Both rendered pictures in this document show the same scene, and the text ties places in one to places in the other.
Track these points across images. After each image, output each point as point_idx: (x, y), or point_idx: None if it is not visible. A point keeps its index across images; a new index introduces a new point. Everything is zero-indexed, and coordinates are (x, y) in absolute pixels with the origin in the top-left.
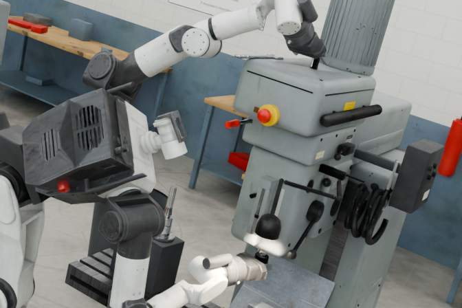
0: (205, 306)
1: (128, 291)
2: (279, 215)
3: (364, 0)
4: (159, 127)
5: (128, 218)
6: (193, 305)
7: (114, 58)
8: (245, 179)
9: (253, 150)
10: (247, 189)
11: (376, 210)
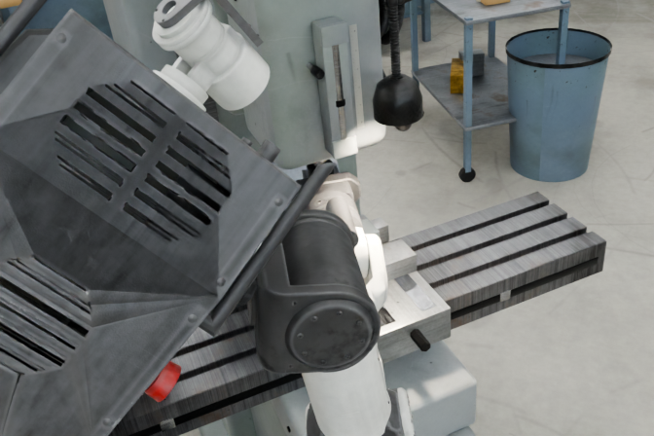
0: (236, 308)
1: (383, 408)
2: (363, 75)
3: None
4: (196, 40)
5: (358, 288)
6: (227, 322)
7: None
8: (269, 57)
9: None
10: (284, 71)
11: None
